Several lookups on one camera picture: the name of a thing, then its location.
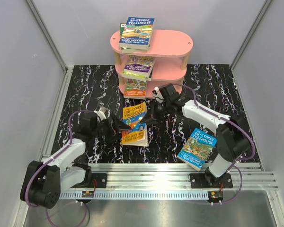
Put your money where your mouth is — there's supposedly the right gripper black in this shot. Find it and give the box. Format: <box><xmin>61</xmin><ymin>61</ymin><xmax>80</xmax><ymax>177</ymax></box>
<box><xmin>141</xmin><ymin>100</ymin><xmax>171</xmax><ymax>126</ymax></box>

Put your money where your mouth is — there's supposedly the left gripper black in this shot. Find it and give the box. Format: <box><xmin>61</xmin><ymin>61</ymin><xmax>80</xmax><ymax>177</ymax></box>
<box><xmin>92</xmin><ymin>113</ymin><xmax>131</xmax><ymax>142</ymax></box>

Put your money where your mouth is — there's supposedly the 130-storey treehouse orange book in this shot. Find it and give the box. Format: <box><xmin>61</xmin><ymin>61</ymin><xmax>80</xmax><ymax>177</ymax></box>
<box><xmin>121</xmin><ymin>102</ymin><xmax>148</xmax><ymax>147</ymax></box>

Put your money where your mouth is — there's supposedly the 78-storey treehouse orange book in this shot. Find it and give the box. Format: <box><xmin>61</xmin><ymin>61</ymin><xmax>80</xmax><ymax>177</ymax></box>
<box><xmin>124</xmin><ymin>79</ymin><xmax>147</xmax><ymax>99</ymax></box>

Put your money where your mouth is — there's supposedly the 65-storey treehouse green book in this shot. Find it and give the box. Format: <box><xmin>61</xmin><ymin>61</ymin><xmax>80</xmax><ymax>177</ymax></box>
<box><xmin>121</xmin><ymin>72</ymin><xmax>148</xmax><ymax>82</ymax></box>

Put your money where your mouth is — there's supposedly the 52-storey treehouse purple book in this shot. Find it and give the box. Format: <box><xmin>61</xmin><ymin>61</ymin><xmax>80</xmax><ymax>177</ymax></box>
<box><xmin>123</xmin><ymin>55</ymin><xmax>156</xmax><ymax>77</ymax></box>

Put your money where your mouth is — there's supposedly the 26-storey treehouse blue book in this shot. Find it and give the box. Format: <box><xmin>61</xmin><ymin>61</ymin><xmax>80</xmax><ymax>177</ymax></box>
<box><xmin>177</xmin><ymin>128</ymin><xmax>217</xmax><ymax>171</ymax></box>

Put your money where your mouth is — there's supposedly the green paperback book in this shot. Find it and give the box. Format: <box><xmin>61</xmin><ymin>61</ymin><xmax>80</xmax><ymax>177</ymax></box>
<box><xmin>119</xmin><ymin>22</ymin><xmax>149</xmax><ymax>54</ymax></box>

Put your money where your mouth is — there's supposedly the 91-storey treehouse blue book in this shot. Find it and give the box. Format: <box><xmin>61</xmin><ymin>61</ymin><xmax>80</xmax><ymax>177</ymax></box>
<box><xmin>119</xmin><ymin>17</ymin><xmax>155</xmax><ymax>50</ymax></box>

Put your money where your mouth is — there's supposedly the dark brown paperback book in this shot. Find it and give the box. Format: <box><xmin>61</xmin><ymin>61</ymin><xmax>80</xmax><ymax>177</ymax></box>
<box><xmin>148</xmin><ymin>72</ymin><xmax>152</xmax><ymax>81</ymax></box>

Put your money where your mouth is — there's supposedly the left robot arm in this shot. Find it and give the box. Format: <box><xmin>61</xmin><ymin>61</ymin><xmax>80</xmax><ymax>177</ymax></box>
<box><xmin>20</xmin><ymin>107</ymin><xmax>131</xmax><ymax>209</ymax></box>

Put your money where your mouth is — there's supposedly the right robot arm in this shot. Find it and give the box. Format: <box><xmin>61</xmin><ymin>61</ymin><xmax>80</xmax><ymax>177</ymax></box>
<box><xmin>140</xmin><ymin>84</ymin><xmax>256</xmax><ymax>188</ymax></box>

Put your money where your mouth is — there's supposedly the pink three-tier shelf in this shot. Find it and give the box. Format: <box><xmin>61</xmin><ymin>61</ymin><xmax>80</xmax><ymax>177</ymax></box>
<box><xmin>110</xmin><ymin>29</ymin><xmax>194</xmax><ymax>98</ymax></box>

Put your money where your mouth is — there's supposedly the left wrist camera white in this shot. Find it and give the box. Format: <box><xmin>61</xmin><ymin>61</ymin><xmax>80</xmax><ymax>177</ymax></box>
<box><xmin>94</xmin><ymin>106</ymin><xmax>110</xmax><ymax>122</ymax></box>

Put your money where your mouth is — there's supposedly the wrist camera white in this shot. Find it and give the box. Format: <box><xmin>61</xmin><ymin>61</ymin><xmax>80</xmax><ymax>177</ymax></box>
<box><xmin>94</xmin><ymin>106</ymin><xmax>110</xmax><ymax>122</ymax></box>
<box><xmin>152</xmin><ymin>87</ymin><xmax>164</xmax><ymax>103</ymax></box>

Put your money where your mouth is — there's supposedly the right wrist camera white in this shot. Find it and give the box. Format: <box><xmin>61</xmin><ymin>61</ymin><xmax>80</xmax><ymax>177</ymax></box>
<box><xmin>152</xmin><ymin>87</ymin><xmax>164</xmax><ymax>103</ymax></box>

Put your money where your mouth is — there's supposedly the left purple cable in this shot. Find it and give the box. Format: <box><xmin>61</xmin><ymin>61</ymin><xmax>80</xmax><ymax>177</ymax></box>
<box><xmin>25</xmin><ymin>110</ymin><xmax>102</xmax><ymax>227</ymax></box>

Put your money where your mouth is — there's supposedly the aluminium mounting rail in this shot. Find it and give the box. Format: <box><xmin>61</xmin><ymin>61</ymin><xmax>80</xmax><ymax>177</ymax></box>
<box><xmin>60</xmin><ymin>163</ymin><xmax>278</xmax><ymax>200</ymax></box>

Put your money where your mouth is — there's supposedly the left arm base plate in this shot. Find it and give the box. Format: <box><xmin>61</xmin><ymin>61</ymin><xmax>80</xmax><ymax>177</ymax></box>
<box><xmin>71</xmin><ymin>173</ymin><xmax>107</xmax><ymax>189</ymax></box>

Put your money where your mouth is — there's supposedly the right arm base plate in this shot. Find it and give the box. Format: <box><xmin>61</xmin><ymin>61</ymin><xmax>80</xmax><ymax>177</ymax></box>
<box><xmin>188</xmin><ymin>173</ymin><xmax>233</xmax><ymax>189</ymax></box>

